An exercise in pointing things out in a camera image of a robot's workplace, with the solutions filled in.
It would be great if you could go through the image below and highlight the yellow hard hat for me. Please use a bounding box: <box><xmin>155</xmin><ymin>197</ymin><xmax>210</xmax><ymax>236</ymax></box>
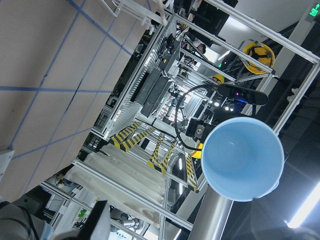
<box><xmin>242</xmin><ymin>41</ymin><xmax>276</xmax><ymax>75</ymax></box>

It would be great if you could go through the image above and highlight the light blue cup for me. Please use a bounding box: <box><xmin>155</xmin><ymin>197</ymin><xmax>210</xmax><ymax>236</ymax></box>
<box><xmin>201</xmin><ymin>117</ymin><xmax>285</xmax><ymax>202</ymax></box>

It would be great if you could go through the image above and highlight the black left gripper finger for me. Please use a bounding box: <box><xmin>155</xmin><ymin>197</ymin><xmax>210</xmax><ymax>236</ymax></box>
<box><xmin>76</xmin><ymin>200</ymin><xmax>111</xmax><ymax>240</ymax></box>

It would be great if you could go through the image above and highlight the black overhead camera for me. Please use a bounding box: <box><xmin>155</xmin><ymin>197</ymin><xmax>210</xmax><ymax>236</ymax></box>
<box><xmin>210</xmin><ymin>84</ymin><xmax>268</xmax><ymax>106</ymax></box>

